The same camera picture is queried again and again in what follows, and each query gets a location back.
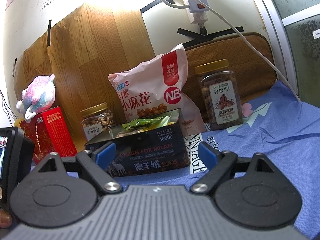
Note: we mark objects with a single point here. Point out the white power strip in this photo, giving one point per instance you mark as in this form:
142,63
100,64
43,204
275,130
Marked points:
198,17

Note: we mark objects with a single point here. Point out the person's left hand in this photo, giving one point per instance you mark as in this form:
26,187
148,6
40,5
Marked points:
4,216

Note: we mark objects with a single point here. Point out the white plug adapter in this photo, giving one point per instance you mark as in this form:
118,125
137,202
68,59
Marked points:
197,5

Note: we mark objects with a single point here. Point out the red gift box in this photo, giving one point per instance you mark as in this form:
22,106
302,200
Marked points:
55,135

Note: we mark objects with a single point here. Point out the brown padded cushion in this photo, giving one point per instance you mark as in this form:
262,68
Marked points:
250,62

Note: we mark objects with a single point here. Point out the white framed window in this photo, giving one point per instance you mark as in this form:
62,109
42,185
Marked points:
300,42

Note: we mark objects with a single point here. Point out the black tin box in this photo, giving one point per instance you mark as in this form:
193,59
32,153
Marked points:
155,152

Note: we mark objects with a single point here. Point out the wood grain wall panel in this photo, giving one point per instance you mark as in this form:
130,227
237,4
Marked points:
95,55

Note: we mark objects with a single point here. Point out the pastel pink blue plush toy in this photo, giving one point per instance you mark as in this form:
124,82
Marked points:
40,95

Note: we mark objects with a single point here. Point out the light green snack packet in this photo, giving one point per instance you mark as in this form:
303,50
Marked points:
145,123

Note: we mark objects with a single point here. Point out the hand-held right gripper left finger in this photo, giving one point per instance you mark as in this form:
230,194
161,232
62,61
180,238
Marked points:
106,153

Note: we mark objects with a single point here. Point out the large pink snack bag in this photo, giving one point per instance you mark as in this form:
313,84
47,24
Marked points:
150,85

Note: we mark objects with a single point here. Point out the pecan nut jar gold lid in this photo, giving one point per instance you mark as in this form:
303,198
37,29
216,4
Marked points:
220,100

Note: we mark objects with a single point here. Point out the clear brown grain bar packet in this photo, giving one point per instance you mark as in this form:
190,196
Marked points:
127,133

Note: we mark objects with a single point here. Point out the black tape strip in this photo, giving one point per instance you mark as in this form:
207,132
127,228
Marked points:
49,32
151,5
210,36

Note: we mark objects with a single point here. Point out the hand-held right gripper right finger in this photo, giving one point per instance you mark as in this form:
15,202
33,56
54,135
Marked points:
208,155

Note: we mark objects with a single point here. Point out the cashew nut jar gold lid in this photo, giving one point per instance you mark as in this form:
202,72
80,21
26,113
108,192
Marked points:
96,122

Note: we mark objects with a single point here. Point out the blue printed bed sheet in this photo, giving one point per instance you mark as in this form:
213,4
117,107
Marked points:
250,155

